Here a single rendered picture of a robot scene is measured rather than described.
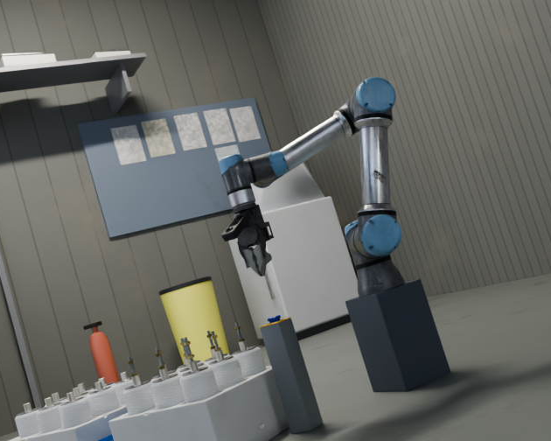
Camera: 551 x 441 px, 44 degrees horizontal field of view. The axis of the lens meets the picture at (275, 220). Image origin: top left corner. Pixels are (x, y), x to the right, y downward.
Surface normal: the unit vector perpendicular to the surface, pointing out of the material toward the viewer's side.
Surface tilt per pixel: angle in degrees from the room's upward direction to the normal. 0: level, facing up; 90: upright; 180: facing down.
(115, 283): 90
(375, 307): 90
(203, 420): 90
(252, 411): 90
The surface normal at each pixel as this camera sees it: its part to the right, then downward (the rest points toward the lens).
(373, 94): 0.11, -0.26
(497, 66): -0.85, 0.22
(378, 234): 0.11, 0.00
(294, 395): -0.54, 0.09
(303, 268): 0.44, -0.22
